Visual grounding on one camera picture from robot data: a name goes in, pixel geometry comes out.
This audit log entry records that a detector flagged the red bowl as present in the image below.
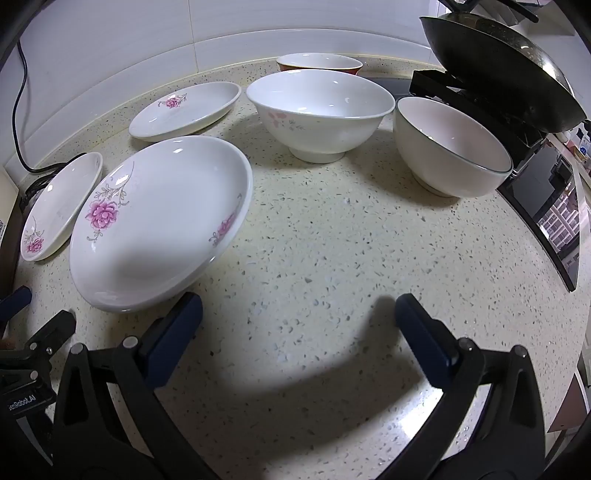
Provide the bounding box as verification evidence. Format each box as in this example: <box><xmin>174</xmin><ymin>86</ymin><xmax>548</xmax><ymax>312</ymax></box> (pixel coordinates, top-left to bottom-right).
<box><xmin>276</xmin><ymin>52</ymin><xmax>363</xmax><ymax>77</ymax></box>

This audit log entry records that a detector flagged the cream appliance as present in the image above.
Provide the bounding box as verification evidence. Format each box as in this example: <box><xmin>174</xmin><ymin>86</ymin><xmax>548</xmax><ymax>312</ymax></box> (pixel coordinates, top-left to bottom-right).
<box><xmin>0</xmin><ymin>164</ymin><xmax>26</xmax><ymax>278</ymax></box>

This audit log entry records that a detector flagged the dark-rimmed white bowl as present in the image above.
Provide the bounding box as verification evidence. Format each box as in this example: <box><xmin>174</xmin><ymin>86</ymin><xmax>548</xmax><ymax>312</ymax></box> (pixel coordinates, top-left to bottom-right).
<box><xmin>393</xmin><ymin>96</ymin><xmax>515</xmax><ymax>199</ymax></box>

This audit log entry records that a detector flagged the large white bowl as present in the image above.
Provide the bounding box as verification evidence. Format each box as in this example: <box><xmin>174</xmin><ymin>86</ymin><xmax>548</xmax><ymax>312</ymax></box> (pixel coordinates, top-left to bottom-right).
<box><xmin>246</xmin><ymin>69</ymin><xmax>395</xmax><ymax>164</ymax></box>

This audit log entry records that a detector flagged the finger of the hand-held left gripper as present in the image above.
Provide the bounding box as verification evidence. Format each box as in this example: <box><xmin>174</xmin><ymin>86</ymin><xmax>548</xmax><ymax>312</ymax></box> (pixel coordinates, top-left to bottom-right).
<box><xmin>14</xmin><ymin>310</ymin><xmax>77</xmax><ymax>371</ymax></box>
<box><xmin>0</xmin><ymin>286</ymin><xmax>32</xmax><ymax>339</ymax></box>

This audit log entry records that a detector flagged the black wok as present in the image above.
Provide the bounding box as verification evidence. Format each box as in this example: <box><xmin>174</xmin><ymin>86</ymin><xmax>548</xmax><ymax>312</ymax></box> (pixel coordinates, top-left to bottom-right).
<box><xmin>419</xmin><ymin>0</ymin><xmax>587</xmax><ymax>134</ymax></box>

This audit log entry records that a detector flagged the black gas stove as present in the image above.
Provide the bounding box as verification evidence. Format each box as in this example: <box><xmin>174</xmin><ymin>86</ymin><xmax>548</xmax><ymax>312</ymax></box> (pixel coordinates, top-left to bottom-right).
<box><xmin>365</xmin><ymin>69</ymin><xmax>589</xmax><ymax>292</ymax></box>

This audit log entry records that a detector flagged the black power cable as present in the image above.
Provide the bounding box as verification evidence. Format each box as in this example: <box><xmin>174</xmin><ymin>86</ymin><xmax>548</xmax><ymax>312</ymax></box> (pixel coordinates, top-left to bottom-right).
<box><xmin>11</xmin><ymin>42</ymin><xmax>52</xmax><ymax>174</ymax></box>

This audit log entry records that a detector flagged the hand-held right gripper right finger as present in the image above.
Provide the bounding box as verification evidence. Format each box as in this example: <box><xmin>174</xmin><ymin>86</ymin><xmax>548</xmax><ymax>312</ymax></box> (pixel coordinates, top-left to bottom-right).
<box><xmin>394</xmin><ymin>293</ymin><xmax>550</xmax><ymax>480</ymax></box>

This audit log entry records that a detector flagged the small white floral plate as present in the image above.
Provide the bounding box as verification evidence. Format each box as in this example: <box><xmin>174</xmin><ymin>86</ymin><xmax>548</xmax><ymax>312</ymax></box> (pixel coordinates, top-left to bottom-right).
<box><xmin>20</xmin><ymin>151</ymin><xmax>103</xmax><ymax>263</ymax></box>

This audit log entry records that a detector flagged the large white floral plate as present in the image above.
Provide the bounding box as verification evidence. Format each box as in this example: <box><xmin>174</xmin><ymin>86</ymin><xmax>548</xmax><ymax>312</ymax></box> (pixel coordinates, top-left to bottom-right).
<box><xmin>69</xmin><ymin>135</ymin><xmax>254</xmax><ymax>313</ymax></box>

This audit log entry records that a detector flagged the medium white floral plate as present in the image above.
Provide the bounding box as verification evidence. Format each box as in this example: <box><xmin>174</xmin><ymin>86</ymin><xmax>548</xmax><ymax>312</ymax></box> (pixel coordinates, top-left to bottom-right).
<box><xmin>128</xmin><ymin>82</ymin><xmax>242</xmax><ymax>142</ymax></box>

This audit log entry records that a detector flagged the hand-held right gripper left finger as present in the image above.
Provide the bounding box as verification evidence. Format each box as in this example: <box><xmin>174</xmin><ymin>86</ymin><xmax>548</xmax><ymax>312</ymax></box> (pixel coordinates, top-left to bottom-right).
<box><xmin>50</xmin><ymin>292</ymin><xmax>218</xmax><ymax>480</ymax></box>

